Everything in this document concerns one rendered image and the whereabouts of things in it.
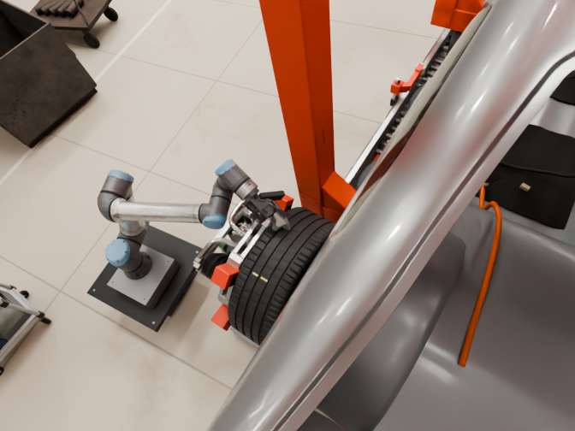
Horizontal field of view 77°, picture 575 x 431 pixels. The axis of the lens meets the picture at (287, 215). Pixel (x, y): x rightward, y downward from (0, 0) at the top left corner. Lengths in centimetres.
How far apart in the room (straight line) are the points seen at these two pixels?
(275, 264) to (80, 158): 290
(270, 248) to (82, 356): 196
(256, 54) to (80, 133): 196
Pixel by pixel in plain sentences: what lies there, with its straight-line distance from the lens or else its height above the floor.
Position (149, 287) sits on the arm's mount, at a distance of 248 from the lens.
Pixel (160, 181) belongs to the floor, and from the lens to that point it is 338.
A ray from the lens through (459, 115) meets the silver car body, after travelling 86.
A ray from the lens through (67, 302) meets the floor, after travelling 329.
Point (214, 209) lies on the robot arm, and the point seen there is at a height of 126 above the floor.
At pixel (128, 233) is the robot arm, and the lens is 236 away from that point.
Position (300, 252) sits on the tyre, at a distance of 142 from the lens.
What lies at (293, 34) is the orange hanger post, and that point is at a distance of 127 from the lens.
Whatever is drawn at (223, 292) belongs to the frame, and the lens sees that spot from 164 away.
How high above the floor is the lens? 249
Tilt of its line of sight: 61 degrees down
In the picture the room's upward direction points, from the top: 16 degrees counter-clockwise
